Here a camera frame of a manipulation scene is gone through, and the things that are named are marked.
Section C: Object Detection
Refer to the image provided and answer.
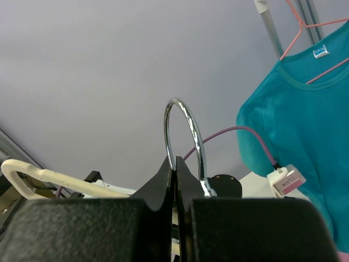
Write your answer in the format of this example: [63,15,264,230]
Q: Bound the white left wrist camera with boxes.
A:
[267,164,306,199]

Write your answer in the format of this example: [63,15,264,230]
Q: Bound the white and metal clothes rack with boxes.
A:
[254,0,284,58]

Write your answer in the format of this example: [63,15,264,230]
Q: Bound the cream hanger with metal hook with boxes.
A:
[1,98,216,261]

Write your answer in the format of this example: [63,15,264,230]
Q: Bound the pink t shirt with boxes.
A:
[338,252,349,262]

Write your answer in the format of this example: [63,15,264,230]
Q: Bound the teal t shirt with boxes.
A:
[236,23,348,252]

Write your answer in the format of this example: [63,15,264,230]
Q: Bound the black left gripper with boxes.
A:
[208,174,243,198]

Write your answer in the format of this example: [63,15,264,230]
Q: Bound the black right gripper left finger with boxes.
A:
[0,156,173,262]

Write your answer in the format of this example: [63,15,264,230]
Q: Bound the pink wire hanger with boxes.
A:
[280,0,348,84]

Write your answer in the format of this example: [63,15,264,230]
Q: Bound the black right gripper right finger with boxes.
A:
[176,157,339,261]

